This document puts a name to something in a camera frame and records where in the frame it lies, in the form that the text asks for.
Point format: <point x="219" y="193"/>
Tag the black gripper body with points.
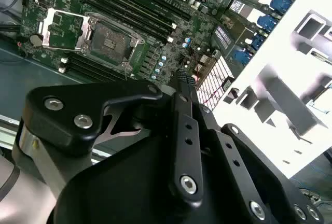
<point x="124" y="190"/>

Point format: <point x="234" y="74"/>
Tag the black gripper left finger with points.
<point x="77" y="97"/>

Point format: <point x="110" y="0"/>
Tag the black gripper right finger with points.
<point x="233" y="154"/>

